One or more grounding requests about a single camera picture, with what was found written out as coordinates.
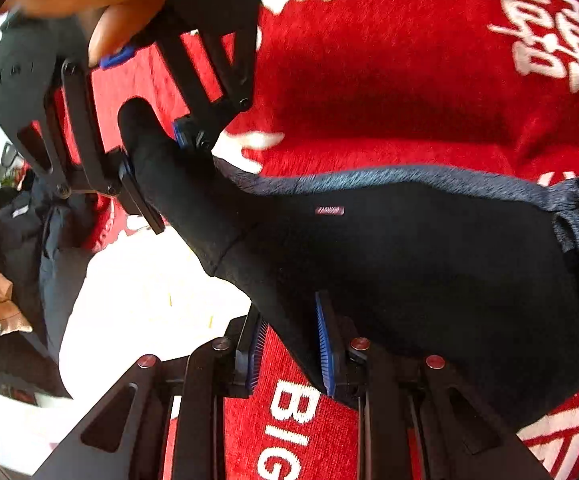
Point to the red wedding bed blanket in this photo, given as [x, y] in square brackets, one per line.
[483, 85]

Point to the black pants with blue trim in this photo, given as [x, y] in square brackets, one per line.
[479, 268]

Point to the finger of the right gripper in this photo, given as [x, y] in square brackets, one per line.
[132, 199]
[191, 137]

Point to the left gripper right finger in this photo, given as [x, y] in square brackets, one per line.
[417, 418]

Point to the black jacket pile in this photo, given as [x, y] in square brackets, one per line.
[43, 253]

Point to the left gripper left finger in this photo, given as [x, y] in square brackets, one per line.
[124, 435]

